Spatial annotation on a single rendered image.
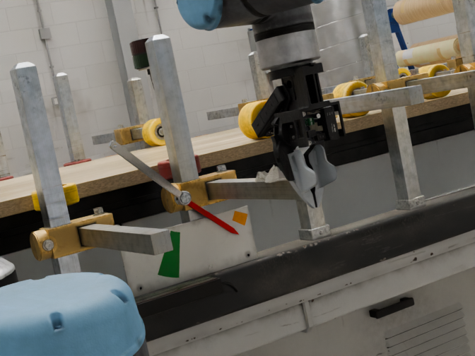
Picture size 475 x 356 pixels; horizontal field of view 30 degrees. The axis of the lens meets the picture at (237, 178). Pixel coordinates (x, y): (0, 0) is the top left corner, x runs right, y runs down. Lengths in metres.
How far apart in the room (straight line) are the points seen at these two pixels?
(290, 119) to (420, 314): 1.05
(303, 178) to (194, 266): 0.35
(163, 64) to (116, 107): 7.67
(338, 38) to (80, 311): 4.93
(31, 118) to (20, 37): 7.54
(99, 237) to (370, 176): 0.85
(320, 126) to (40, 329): 0.67
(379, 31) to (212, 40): 7.99
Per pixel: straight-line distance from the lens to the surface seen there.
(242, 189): 1.48
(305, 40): 1.28
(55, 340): 0.72
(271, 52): 1.28
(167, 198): 1.58
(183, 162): 1.57
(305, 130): 1.26
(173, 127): 1.57
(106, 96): 9.21
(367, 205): 2.07
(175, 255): 1.56
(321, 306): 1.77
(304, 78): 1.27
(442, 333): 2.28
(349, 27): 5.59
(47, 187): 1.48
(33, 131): 1.48
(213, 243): 1.60
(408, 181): 1.86
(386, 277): 1.87
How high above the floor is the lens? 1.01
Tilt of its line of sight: 5 degrees down
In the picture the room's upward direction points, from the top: 11 degrees counter-clockwise
